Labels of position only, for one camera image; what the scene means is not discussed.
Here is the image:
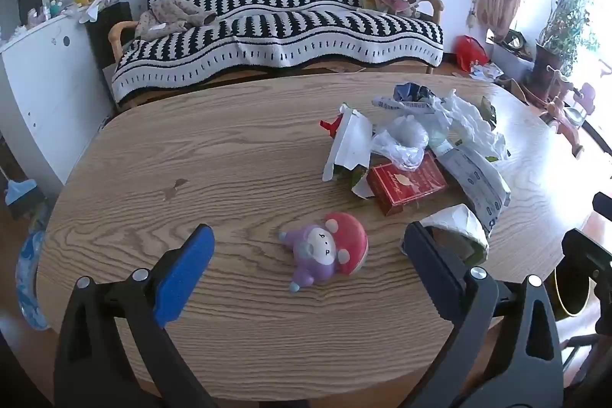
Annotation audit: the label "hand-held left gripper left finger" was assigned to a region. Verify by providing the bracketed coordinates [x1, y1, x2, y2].
[54, 224, 216, 408]

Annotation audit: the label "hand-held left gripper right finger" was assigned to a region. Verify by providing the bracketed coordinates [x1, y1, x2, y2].
[403, 221, 565, 408]

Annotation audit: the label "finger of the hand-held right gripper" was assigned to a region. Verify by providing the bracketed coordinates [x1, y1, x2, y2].
[561, 228, 612, 289]
[592, 192, 612, 220]

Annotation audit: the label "black gold-rimmed trash can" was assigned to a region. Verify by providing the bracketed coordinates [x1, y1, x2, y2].
[555, 265, 591, 320]

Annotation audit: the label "white paper cup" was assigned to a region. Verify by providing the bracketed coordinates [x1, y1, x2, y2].
[400, 203, 489, 268]

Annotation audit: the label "red cardboard box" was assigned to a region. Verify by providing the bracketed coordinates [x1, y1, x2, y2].
[366, 152, 449, 218]

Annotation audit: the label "white package with blue ovals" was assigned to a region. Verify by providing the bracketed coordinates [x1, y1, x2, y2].
[437, 147, 511, 241]

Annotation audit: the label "green white wrapper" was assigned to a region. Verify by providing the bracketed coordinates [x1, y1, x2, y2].
[335, 164, 376, 201]

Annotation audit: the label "purple mushroom-cap toy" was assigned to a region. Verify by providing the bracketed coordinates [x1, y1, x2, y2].
[278, 212, 369, 294]

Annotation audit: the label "clear plastic bag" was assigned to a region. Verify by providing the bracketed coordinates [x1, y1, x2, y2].
[370, 115, 430, 172]

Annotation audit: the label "torn white paper package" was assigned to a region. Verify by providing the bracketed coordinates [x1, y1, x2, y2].
[322, 103, 374, 183]

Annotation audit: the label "white plastic bag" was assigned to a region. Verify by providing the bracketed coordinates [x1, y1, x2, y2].
[428, 90, 510, 163]

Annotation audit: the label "dark green wrapper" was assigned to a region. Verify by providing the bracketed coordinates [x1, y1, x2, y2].
[479, 96, 498, 129]

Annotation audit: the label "small red wrapper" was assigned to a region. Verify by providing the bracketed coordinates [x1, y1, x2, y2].
[319, 114, 345, 136]

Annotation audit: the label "dark blue wrapper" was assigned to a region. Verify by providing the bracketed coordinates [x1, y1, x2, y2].
[372, 82, 443, 112]

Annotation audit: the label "dark wooden chair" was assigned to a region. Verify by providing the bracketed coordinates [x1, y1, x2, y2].
[559, 332, 612, 404]

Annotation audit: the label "pink children's tricycle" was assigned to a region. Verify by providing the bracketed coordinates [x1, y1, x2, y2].
[540, 64, 598, 158]

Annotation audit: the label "blue patterned plastic object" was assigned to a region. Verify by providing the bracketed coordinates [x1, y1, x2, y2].
[14, 202, 53, 332]

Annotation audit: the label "grey storage box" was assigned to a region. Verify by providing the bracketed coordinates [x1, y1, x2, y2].
[488, 28, 534, 79]

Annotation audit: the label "potted green plant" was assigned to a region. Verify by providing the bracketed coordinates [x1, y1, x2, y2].
[533, 0, 601, 100]

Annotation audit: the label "scattered paper sheets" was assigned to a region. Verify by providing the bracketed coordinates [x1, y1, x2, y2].
[469, 61, 503, 81]

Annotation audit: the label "red plastic bag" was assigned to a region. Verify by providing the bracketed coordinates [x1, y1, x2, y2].
[452, 35, 489, 72]

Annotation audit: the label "white cabinet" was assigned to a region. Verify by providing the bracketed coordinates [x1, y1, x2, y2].
[0, 9, 116, 198]

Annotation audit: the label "black panel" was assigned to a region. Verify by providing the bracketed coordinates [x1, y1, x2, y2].
[85, 2, 132, 69]

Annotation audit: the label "beige child's clothes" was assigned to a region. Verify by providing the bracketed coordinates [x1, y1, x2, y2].
[135, 0, 216, 41]

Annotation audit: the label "black white striped blanket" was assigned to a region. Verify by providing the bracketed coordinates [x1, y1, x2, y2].
[111, 0, 445, 105]

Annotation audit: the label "wooden frame sofa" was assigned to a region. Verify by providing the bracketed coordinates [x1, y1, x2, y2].
[107, 0, 445, 112]

